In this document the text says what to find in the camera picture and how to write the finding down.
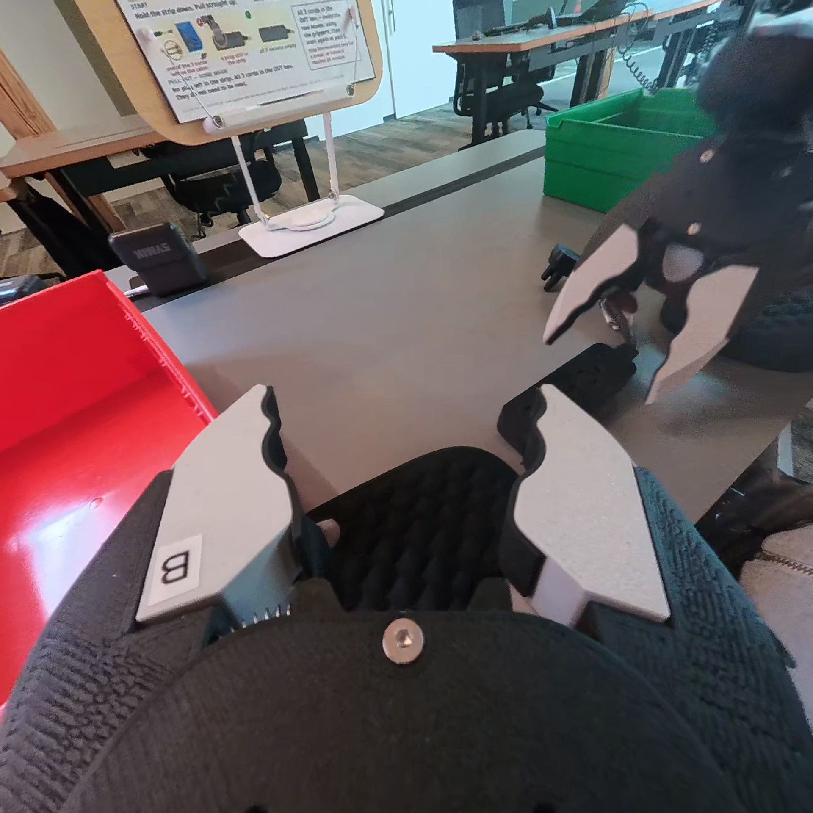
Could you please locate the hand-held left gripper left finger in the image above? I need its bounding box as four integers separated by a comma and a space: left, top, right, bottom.
135, 383, 306, 623

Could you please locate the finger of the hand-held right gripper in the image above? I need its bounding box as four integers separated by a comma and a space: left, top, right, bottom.
542, 222, 644, 348
643, 263, 761, 405

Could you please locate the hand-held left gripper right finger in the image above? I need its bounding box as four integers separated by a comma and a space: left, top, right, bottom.
501, 383, 673, 628

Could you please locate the black power strip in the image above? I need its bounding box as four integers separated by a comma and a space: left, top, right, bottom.
497, 299, 639, 459

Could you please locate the green plastic bin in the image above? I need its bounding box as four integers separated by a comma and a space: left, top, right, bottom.
544, 88, 725, 213

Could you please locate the black office chair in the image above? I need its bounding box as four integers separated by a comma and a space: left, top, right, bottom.
454, 60, 547, 122
170, 127, 283, 224

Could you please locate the person's beige zip hoodie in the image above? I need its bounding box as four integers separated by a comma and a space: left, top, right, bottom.
740, 527, 813, 642

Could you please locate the black box device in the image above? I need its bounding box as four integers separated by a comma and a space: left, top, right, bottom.
108, 221, 209, 298

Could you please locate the white document stand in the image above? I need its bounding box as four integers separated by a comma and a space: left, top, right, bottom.
230, 111, 386, 259

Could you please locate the brown background desk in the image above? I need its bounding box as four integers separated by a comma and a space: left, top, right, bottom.
0, 114, 312, 255

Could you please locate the wooden instruction board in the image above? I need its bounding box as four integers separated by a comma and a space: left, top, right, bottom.
54, 0, 384, 146

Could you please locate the black rectangular plug with cable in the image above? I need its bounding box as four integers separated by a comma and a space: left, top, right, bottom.
540, 244, 582, 292

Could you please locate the black coiled cable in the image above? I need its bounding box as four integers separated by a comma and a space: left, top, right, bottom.
618, 13, 663, 95

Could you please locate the wooden desk with black frame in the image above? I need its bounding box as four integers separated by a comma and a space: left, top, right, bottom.
434, 0, 719, 131

